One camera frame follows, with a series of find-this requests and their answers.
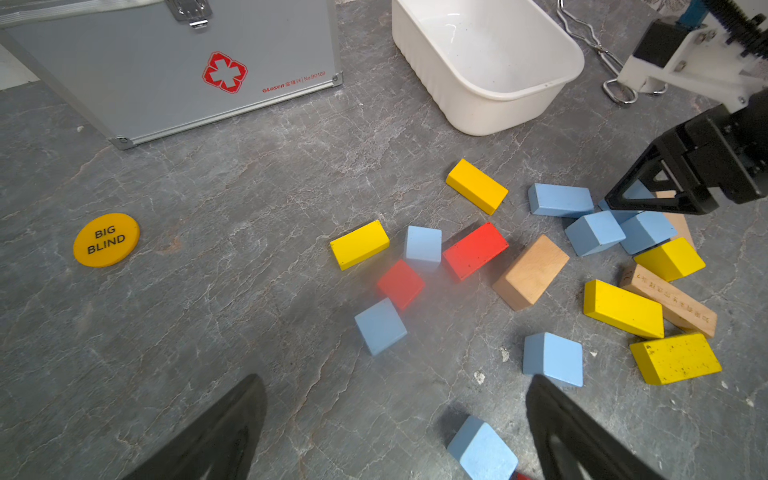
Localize yellow block far left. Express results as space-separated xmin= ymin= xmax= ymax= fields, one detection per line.
xmin=330 ymin=220 xmax=390 ymax=271

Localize yellow long block top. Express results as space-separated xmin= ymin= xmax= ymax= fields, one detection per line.
xmin=446 ymin=159 xmax=509 ymax=215

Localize yellow speckled block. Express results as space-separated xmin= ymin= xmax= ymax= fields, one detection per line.
xmin=630 ymin=333 xmax=722 ymax=385

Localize long blue block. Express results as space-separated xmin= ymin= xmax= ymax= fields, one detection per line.
xmin=528 ymin=183 xmax=594 ymax=218

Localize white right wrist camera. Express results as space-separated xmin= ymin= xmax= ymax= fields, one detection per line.
xmin=617 ymin=17 xmax=767 ymax=113

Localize white plastic tray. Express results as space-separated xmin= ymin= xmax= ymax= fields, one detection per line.
xmin=391 ymin=0 xmax=585 ymax=136

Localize silver aluminium first aid case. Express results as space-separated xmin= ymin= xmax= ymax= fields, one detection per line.
xmin=1 ymin=0 xmax=343 ymax=150

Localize engraved wood block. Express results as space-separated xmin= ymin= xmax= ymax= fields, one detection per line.
xmin=619 ymin=264 xmax=718 ymax=339

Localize yellow block centre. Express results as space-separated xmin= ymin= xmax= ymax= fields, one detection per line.
xmin=583 ymin=280 xmax=665 ymax=339

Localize red long block centre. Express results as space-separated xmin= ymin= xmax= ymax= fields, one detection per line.
xmin=443 ymin=222 xmax=509 ymax=282

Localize natural wood block centre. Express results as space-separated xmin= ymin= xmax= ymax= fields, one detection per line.
xmin=492 ymin=235 xmax=570 ymax=311

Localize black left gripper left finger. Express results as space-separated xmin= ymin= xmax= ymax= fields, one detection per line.
xmin=126 ymin=374 xmax=268 ymax=479

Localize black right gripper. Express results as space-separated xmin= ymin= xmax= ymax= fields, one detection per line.
xmin=605 ymin=90 xmax=767 ymax=215

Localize plain wood block right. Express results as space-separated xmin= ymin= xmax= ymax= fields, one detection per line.
xmin=654 ymin=190 xmax=696 ymax=249

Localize small red block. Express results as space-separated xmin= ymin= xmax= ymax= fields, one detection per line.
xmin=377 ymin=260 xmax=425 ymax=311

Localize yellow big blind chip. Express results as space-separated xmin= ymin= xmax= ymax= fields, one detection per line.
xmin=73 ymin=213 xmax=140 ymax=268

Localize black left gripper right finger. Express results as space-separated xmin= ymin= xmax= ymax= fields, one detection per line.
xmin=526 ymin=374 xmax=661 ymax=480

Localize metal wire tongs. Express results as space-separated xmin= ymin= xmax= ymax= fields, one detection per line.
xmin=554 ymin=0 xmax=668 ymax=107

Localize blue cube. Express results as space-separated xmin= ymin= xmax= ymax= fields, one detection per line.
xmin=620 ymin=211 xmax=677 ymax=255
xmin=522 ymin=332 xmax=584 ymax=388
xmin=598 ymin=181 xmax=655 ymax=224
xmin=354 ymin=298 xmax=407 ymax=356
xmin=405 ymin=225 xmax=442 ymax=272
xmin=447 ymin=416 xmax=518 ymax=480
xmin=565 ymin=211 xmax=626 ymax=257

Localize small yellow cube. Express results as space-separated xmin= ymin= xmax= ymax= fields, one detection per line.
xmin=634 ymin=238 xmax=706 ymax=282

